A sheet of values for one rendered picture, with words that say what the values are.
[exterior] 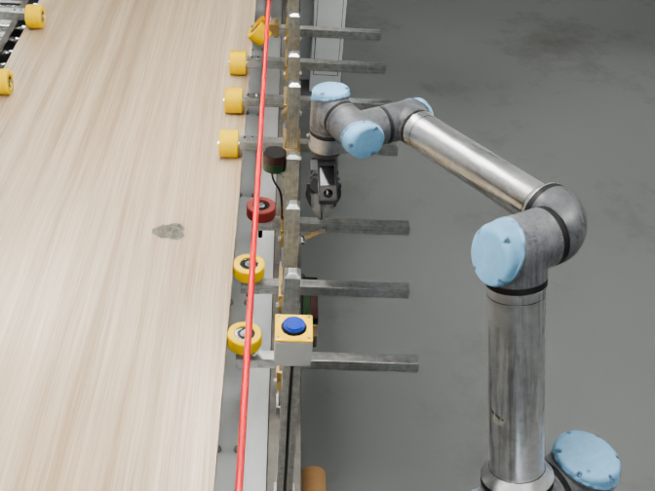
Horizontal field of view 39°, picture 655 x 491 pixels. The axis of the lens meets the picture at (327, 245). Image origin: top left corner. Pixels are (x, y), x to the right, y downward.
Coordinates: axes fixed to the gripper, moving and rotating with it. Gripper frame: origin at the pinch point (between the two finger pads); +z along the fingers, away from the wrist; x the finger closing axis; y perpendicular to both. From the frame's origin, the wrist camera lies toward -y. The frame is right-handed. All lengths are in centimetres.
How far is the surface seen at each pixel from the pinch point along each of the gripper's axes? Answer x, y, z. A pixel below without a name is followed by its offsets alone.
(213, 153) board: 31, 39, 7
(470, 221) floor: -74, 130, 97
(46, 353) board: 62, -44, 7
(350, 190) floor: -22, 150, 97
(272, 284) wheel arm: 12.0, -12.7, 12.7
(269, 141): 14.3, 37.2, 1.4
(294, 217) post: 7.4, -17.3, -12.6
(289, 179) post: 8.5, 7.7, -6.0
